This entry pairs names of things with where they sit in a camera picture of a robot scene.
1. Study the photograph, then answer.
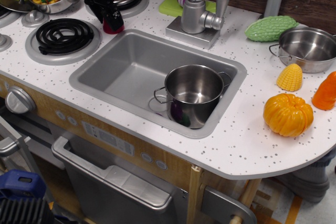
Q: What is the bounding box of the grey toy sink basin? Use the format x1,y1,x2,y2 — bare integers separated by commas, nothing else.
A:
69,29,247,138

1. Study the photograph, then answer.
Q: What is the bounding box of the glass pot lid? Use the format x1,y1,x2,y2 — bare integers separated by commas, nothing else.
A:
1,0,35,13

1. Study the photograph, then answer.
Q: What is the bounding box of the silver oven dial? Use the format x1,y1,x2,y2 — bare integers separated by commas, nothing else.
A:
5,86,36,114

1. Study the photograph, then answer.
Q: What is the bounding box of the steel pot in sink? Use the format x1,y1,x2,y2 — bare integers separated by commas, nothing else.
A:
153,65,233,129

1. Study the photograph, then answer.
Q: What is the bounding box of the yellow toy corn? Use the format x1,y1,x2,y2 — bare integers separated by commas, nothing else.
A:
276,63,303,91

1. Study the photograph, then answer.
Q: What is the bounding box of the orange toy pumpkin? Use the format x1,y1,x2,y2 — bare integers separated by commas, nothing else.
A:
263,93,314,137

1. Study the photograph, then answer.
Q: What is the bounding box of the orange toy carrot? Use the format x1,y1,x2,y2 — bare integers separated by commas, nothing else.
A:
312,71,335,110

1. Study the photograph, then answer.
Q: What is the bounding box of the green cutting board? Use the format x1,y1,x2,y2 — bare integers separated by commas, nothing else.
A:
159,0,216,17

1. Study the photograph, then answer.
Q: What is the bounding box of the blue clamp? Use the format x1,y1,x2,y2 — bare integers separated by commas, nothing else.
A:
1,169,46,202

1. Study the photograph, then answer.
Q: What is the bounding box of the silver stove knob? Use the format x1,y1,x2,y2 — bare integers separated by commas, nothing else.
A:
22,10,49,28

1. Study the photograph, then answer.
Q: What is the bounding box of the silver toy faucet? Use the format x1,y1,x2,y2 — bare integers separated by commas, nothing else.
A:
166,0,229,49

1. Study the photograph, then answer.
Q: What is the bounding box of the green toy bitter gourd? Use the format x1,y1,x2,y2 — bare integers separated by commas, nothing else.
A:
245,16,299,42

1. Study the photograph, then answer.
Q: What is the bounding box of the dark red toy sweet potato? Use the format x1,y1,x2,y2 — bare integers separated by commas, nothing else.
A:
103,18,124,35

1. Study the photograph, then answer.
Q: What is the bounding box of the grey oven door handle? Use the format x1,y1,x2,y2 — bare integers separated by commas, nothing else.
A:
51,137,172,211

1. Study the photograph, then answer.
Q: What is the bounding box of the black coil burner front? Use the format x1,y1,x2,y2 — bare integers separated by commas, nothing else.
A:
35,18,95,55

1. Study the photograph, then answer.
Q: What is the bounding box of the steel pan on counter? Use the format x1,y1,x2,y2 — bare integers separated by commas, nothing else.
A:
269,27,335,73

